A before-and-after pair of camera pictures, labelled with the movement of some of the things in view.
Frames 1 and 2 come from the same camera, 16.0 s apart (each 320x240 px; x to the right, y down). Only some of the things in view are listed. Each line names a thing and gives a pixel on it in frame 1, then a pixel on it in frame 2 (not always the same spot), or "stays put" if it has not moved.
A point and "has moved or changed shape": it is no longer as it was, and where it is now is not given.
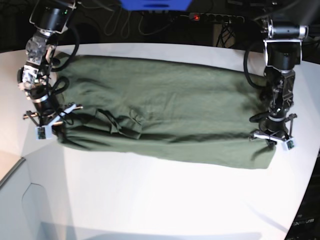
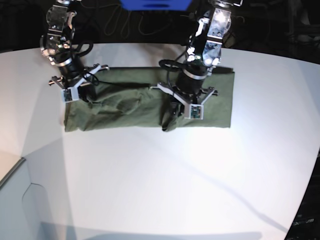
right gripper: [274, 130] → [191, 105]
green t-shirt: [167, 108] has moved or changed shape
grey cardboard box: [35, 201] stays put
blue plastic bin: [155, 5] stays put
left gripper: [45, 122] → [75, 88]
